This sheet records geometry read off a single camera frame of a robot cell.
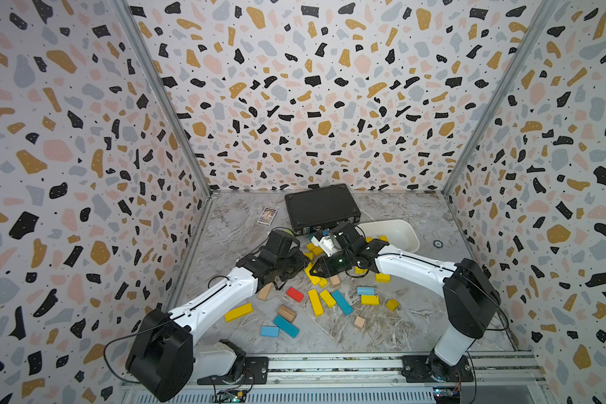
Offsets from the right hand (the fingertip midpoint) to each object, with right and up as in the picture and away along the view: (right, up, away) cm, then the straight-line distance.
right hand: (313, 272), depth 82 cm
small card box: (-21, +18, +28) cm, 40 cm away
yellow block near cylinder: (+20, -11, +6) cm, 23 cm away
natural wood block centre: (+7, -5, +8) cm, 12 cm away
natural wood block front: (-9, -14, +1) cm, 17 cm away
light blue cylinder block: (+19, -8, +6) cm, 21 cm away
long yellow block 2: (+1, -12, +5) cm, 13 cm away
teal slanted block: (+10, -12, +6) cm, 17 cm away
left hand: (0, +4, 0) cm, 4 cm away
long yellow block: (-25, -14, +3) cm, 29 cm away
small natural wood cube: (+15, -16, 0) cm, 22 cm away
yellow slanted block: (+1, -2, -1) cm, 3 cm away
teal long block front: (-9, -18, 0) cm, 20 cm away
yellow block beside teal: (+5, -11, +6) cm, 13 cm away
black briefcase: (+3, +22, +30) cm, 37 cm away
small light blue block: (-14, -20, +1) cm, 25 cm away
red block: (-6, -10, +8) cm, 14 cm away
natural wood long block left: (-17, -8, +7) cm, 20 cm away
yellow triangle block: (+27, -12, +5) cm, 30 cm away
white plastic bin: (+36, +10, +25) cm, 45 cm away
